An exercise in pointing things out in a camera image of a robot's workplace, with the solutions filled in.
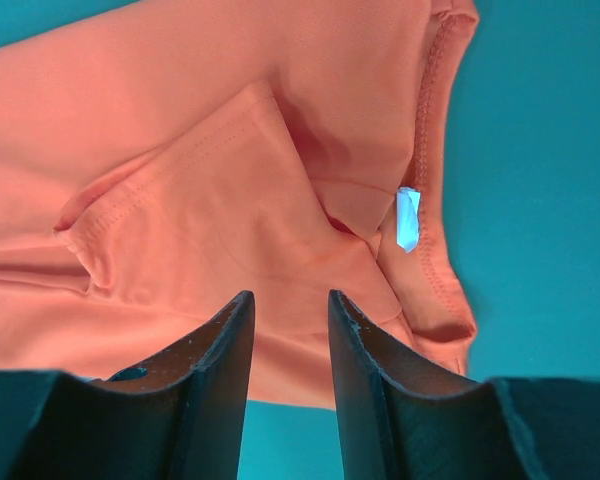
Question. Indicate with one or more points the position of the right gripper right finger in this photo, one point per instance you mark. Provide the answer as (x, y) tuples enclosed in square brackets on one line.
[(401, 416)]

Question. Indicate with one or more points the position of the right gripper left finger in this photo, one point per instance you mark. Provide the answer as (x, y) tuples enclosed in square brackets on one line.
[(178, 414)]

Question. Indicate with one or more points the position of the orange t-shirt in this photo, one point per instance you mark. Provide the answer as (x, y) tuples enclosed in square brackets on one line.
[(160, 158)]

